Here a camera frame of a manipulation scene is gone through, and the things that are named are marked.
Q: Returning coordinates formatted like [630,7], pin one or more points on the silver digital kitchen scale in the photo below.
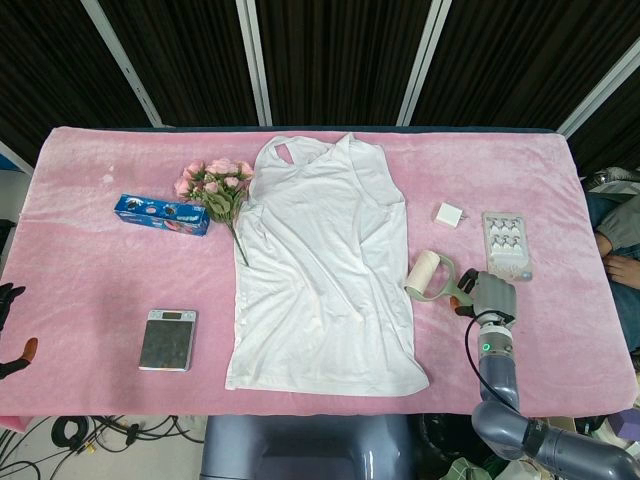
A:
[167,339]

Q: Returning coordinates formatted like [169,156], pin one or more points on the blue cookie box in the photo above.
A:
[162,215]

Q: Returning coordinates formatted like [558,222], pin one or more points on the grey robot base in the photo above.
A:
[305,447]

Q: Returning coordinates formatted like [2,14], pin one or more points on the white sleeveless shirt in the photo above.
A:
[320,265]

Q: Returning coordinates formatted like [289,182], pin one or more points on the pink artificial flower bouquet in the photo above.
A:
[217,187]

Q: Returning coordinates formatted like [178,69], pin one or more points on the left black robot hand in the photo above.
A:
[10,320]

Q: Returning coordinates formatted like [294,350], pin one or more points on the pink plush table cloth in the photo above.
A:
[320,275]

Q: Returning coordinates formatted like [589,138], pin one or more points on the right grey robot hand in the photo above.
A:
[492,295]

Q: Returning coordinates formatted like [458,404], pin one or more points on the blister pack of clips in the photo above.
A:
[507,247]

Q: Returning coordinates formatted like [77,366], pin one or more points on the white power adapter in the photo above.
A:
[449,214]

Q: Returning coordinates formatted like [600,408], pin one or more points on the person in grey clothes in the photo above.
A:
[617,240]

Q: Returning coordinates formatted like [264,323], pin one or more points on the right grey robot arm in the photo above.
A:
[520,415]

